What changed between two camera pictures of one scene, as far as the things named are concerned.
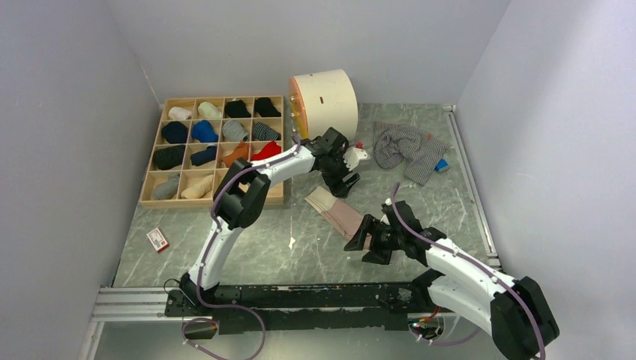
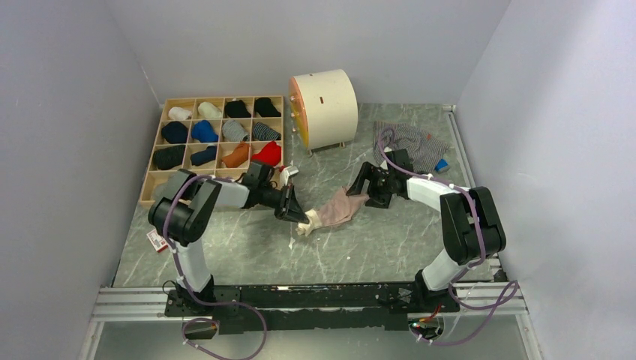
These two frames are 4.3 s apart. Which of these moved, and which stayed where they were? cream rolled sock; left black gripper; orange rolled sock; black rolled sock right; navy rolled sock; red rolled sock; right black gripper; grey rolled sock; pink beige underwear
Moved: left black gripper; right black gripper; pink beige underwear
Stayed: cream rolled sock; orange rolled sock; grey rolled sock; navy rolled sock; black rolled sock right; red rolled sock
